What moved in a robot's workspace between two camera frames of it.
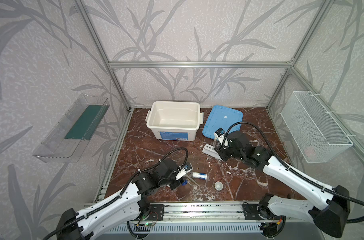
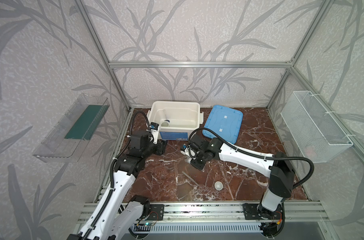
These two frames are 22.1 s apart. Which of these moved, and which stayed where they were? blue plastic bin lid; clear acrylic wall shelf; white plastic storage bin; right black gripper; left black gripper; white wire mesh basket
Moved: right black gripper; left black gripper
Stayed: white plastic storage bin; white wire mesh basket; clear acrylic wall shelf; blue plastic bin lid
